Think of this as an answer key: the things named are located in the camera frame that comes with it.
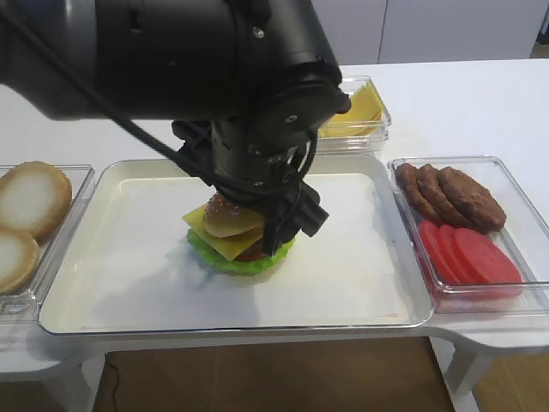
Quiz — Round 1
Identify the red tomato slice front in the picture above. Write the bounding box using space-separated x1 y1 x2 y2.
454 228 522 300

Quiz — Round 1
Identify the red tomato slice back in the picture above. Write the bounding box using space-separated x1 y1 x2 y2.
419 220 458 285

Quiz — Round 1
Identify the black cable under table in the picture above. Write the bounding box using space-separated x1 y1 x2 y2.
105 362 121 412

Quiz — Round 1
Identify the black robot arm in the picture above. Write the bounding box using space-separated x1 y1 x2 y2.
1 1 351 255

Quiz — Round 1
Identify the bun half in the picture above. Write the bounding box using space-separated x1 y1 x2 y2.
1 228 40 294
1 161 72 244

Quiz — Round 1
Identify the brown patty middle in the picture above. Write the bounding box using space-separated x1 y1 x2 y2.
417 164 469 227

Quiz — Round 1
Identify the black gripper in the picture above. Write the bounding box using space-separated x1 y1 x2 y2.
172 120 329 256

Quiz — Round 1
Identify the clear patty and tomato container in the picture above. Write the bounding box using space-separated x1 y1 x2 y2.
388 156 548 315

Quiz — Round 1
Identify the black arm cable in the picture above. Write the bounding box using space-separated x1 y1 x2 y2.
0 8 318 203

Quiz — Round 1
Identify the brown patty front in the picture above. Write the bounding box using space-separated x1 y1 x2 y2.
437 167 507 233

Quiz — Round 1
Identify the bun half rear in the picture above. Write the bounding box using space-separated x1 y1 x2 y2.
1 161 72 244

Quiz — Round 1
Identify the yellow cheese slice on burger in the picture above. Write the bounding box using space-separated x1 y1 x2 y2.
183 204 263 261

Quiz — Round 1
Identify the brown patty back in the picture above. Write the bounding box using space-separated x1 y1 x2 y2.
395 163 443 226

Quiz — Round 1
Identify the bun half front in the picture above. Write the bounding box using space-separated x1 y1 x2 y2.
1 228 40 294

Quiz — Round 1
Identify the red tomato slice middle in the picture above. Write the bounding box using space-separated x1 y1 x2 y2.
437 225 473 284

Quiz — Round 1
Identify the brown patty in burger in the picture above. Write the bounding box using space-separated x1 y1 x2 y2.
245 240 263 255

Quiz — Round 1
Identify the white serving tray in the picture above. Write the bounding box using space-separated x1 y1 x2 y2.
39 154 433 335

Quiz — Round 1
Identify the red tomato slice in burger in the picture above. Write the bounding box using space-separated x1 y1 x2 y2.
235 252 267 262

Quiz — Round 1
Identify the clear bun container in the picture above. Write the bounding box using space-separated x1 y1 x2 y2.
1 165 94 324

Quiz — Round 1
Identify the sesame top bun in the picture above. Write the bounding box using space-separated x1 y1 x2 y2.
203 193 264 238

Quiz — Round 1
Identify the green lettuce leaf on burger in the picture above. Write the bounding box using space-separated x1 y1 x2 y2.
186 229 295 276

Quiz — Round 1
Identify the yellow cheese slices stack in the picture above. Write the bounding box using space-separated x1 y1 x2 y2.
319 81 383 138

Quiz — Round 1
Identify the clear lettuce and cheese container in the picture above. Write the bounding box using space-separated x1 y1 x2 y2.
318 76 392 152

